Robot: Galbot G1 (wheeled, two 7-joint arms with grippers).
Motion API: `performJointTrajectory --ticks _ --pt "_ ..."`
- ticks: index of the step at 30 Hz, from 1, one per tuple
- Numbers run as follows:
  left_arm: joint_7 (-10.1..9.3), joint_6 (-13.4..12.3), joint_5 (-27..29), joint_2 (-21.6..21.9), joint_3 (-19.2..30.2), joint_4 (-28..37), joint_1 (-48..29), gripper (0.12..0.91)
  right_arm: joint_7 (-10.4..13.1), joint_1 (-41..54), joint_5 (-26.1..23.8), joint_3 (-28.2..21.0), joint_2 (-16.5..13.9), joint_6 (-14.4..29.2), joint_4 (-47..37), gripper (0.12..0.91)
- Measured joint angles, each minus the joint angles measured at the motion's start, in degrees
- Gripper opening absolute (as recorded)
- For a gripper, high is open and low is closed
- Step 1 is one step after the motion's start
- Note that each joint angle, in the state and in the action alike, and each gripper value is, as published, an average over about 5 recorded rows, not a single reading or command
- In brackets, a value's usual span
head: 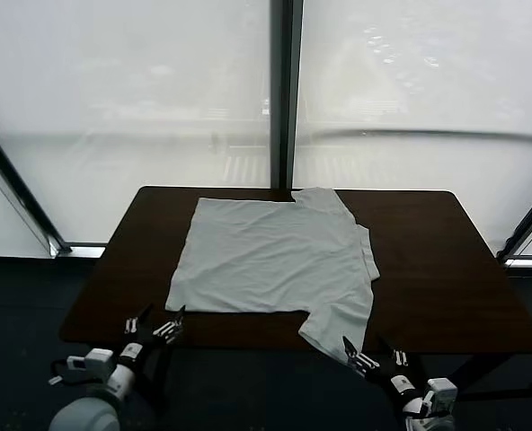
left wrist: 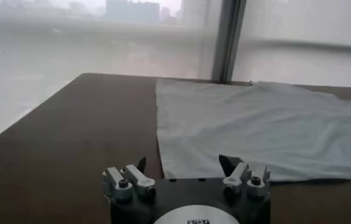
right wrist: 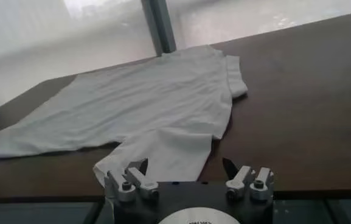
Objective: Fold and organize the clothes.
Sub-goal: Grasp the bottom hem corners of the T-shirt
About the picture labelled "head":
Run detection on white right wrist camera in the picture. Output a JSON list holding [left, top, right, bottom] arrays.
[[425, 378, 458, 417]]

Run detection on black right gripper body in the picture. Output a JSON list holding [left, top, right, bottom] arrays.
[[365, 358, 423, 403]]

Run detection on white t-shirt red print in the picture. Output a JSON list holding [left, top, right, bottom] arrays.
[[164, 187, 381, 364]]

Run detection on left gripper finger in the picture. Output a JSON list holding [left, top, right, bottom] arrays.
[[122, 303, 154, 336], [152, 304, 187, 345]]

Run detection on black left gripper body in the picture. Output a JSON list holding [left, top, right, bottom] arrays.
[[117, 329, 178, 365]]

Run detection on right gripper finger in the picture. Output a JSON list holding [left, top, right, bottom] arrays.
[[341, 335, 380, 376], [374, 332, 409, 367]]

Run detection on dark vertical window mullion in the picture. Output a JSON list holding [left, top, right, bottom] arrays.
[[269, 0, 304, 190]]

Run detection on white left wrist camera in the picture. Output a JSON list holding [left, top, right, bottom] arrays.
[[66, 348, 114, 383]]

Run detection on slanted dark window frame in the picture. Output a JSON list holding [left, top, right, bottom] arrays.
[[0, 110, 74, 259], [494, 179, 532, 266]]

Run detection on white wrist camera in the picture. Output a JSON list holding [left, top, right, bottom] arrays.
[[66, 348, 114, 383], [425, 378, 458, 417]]

